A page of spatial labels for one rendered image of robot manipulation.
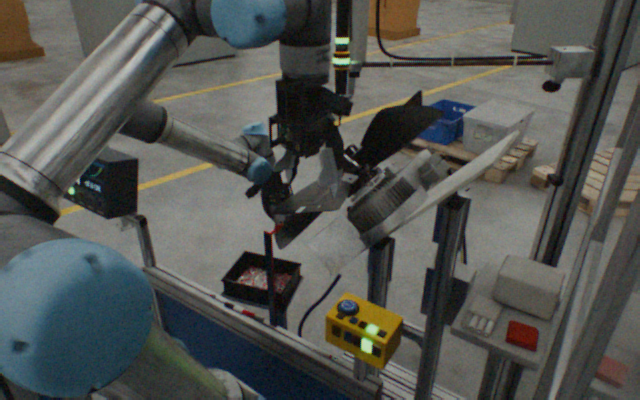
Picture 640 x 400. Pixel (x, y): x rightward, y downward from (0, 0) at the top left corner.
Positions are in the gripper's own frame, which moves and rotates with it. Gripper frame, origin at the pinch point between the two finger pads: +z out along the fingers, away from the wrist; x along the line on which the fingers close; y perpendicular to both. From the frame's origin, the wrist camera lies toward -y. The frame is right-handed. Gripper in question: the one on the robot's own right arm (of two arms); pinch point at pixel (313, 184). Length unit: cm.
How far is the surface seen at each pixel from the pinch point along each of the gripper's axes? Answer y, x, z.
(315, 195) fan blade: -34.9, -23.1, 26.6
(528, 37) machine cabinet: -796, -110, 119
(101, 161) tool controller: -11, -85, 23
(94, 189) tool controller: -8, -89, 33
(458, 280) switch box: -69, 12, 65
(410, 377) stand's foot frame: -83, -3, 140
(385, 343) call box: -9.8, 12.3, 40.9
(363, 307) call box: -16.8, 3.0, 40.7
